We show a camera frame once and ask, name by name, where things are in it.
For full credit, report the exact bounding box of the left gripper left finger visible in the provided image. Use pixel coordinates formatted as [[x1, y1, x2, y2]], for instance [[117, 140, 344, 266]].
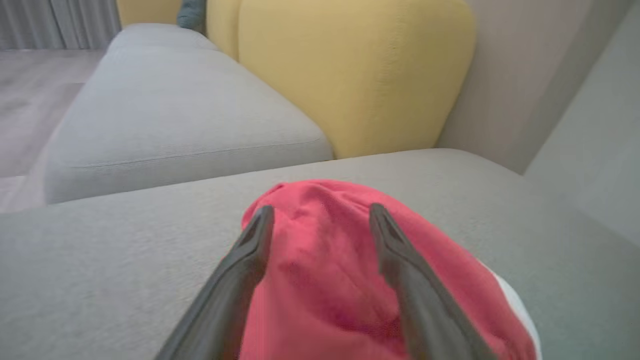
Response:
[[155, 205, 275, 360]]

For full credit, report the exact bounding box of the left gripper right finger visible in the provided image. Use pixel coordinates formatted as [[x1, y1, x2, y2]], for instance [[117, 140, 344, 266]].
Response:
[[369, 203, 499, 360]]

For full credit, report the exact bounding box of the red white Bulls jersey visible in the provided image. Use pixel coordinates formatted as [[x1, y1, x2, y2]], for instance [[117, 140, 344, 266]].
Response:
[[239, 179, 543, 360]]

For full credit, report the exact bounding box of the long grey sofa seat cushion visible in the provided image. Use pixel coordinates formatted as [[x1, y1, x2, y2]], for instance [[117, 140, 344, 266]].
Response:
[[44, 22, 335, 205]]

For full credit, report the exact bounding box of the large yellow sofa back cushion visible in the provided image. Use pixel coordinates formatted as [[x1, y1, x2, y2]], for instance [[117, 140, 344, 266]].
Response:
[[238, 0, 477, 160]]

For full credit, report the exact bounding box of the teal throw pillow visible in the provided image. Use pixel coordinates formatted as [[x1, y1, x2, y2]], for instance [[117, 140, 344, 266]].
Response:
[[176, 0, 207, 35]]

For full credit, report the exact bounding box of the grey curtain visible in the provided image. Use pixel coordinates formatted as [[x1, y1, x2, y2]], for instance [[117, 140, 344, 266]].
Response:
[[0, 0, 122, 51]]

